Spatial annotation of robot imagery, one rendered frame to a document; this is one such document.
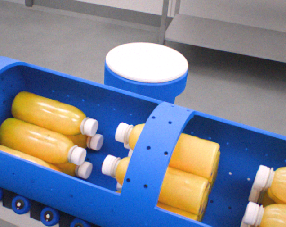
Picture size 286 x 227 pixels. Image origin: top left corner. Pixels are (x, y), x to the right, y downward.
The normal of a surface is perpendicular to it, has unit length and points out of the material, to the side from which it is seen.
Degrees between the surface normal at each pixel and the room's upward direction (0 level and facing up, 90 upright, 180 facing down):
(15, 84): 90
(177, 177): 12
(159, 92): 90
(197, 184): 20
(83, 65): 0
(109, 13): 76
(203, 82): 0
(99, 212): 95
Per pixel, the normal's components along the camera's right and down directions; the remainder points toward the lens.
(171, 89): 0.54, 0.51
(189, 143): -0.03, -0.65
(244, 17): -0.26, 0.52
